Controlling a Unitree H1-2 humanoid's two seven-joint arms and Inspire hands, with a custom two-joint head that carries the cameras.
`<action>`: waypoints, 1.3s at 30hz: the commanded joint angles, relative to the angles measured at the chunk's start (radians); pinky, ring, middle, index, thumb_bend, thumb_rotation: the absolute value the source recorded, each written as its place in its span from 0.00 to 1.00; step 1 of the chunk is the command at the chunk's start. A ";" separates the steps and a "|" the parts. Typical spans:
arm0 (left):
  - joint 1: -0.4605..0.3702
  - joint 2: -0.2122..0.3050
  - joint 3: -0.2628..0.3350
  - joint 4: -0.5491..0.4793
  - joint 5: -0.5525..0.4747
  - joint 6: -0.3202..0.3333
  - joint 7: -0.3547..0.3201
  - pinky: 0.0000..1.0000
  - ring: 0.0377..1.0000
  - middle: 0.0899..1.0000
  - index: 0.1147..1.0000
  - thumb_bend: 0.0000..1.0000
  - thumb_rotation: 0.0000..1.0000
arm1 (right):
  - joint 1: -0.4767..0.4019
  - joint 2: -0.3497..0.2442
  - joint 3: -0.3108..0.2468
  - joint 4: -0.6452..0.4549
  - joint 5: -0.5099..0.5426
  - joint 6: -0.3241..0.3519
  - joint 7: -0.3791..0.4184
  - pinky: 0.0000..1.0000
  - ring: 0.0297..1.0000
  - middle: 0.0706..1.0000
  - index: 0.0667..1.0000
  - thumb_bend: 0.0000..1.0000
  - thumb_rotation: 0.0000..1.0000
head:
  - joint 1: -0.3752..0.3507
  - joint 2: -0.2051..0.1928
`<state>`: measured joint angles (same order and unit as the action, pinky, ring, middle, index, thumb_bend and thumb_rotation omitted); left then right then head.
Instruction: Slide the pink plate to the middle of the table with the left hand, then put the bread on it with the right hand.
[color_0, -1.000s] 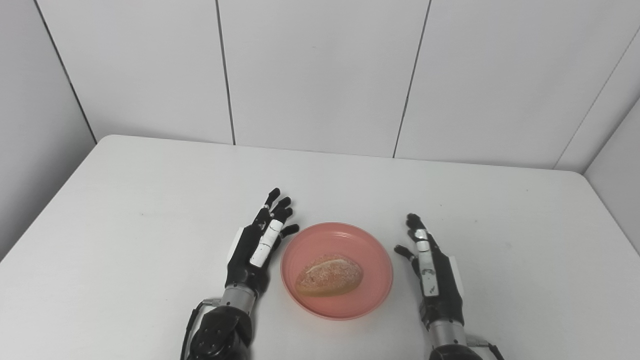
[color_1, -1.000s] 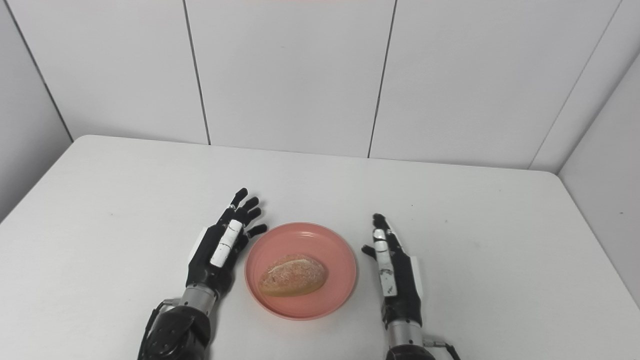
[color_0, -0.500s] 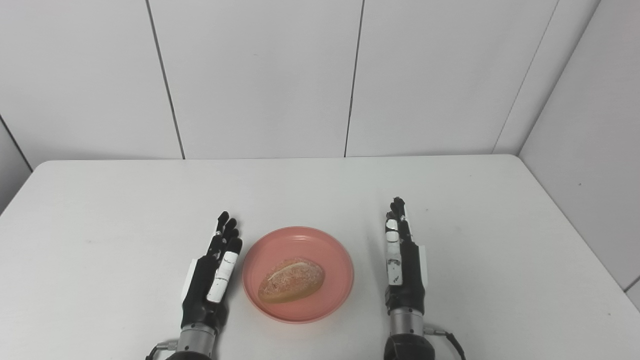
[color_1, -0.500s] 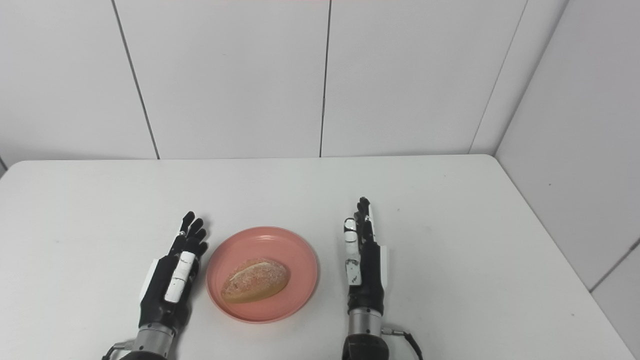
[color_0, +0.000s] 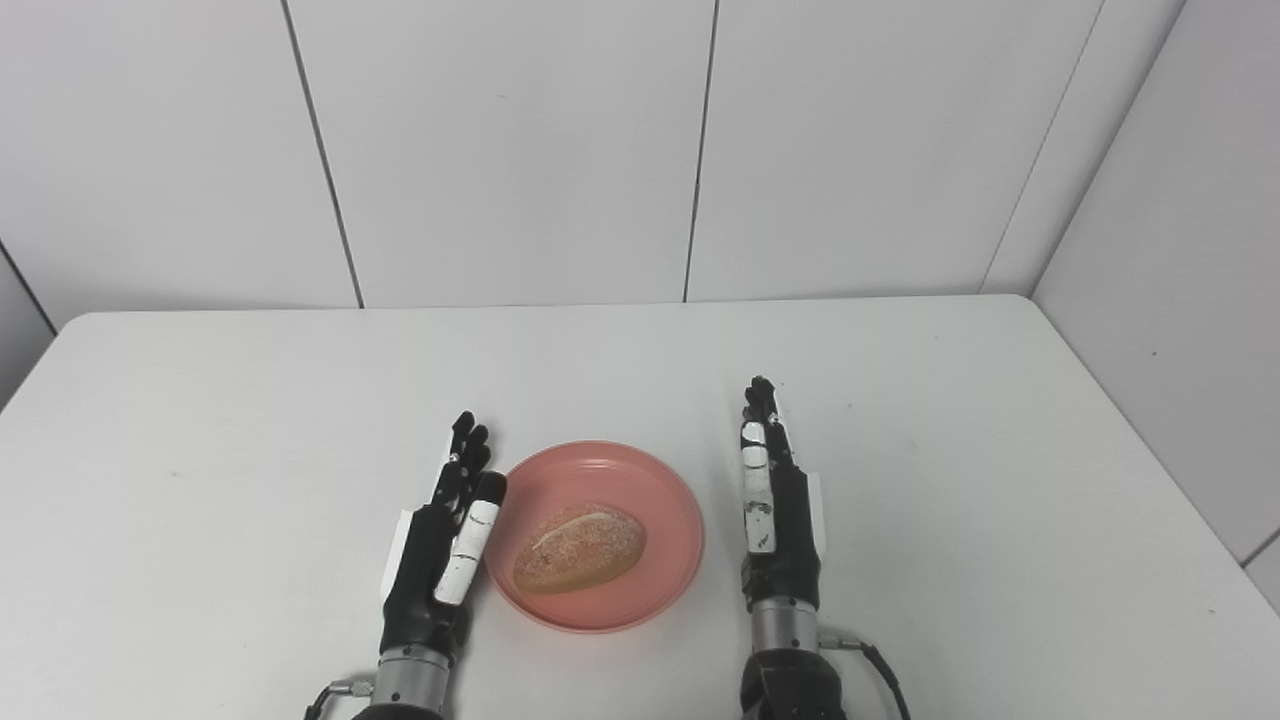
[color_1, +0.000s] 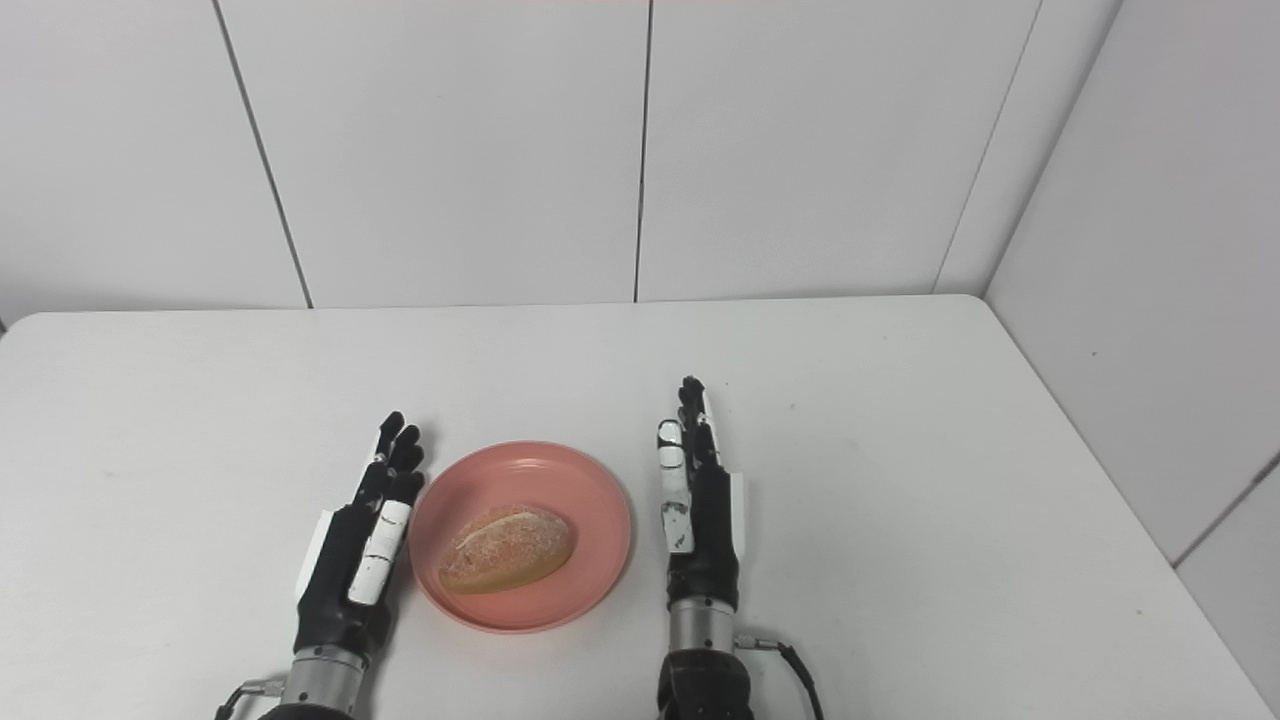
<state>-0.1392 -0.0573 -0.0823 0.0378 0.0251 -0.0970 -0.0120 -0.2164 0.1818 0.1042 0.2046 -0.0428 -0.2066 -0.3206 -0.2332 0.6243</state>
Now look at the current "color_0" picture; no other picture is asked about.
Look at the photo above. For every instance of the golden bread roll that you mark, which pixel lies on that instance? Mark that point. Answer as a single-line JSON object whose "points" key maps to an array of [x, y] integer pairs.
{"points": [[580, 548]]}

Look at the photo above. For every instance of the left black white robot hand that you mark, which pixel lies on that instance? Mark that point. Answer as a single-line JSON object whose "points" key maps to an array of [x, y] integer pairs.
{"points": [[420, 580]]}

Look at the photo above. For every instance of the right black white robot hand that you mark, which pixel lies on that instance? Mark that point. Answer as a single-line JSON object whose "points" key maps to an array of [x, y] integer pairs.
{"points": [[785, 540]]}

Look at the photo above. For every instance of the pink round plate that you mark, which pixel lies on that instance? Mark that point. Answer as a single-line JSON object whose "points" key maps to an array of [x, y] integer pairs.
{"points": [[660, 500]]}

